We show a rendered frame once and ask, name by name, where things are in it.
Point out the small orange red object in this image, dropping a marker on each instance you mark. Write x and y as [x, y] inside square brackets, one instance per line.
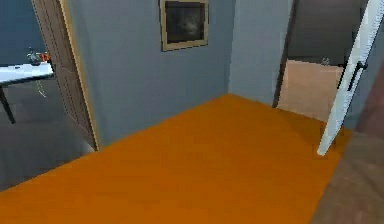
[45, 57]

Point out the white room door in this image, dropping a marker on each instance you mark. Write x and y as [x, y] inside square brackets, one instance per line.
[350, 76]

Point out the small grey object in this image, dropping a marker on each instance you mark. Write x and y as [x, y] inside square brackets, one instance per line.
[33, 57]

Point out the white table with black legs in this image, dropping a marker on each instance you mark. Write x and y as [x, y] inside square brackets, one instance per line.
[23, 72]

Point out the framed dark wall picture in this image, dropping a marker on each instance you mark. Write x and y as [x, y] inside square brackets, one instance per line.
[185, 23]

